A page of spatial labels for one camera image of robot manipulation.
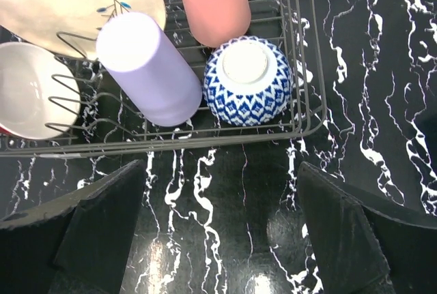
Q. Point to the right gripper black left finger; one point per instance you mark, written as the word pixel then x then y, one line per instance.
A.
pixel 77 243

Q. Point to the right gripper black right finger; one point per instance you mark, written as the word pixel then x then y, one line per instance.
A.
pixel 364 243

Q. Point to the red and white bowl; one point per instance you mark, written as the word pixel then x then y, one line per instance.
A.
pixel 39 97

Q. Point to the purple plastic cup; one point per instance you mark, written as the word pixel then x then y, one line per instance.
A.
pixel 149 69

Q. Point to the beige and blue plate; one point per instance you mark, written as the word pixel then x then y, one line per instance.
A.
pixel 70 27

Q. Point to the pink plastic cup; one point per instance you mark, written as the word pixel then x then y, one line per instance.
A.
pixel 214 22

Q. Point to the blue white patterned bowl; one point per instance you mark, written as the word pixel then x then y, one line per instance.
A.
pixel 247 81

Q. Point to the grey wire dish rack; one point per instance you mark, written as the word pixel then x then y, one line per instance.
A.
pixel 117 127

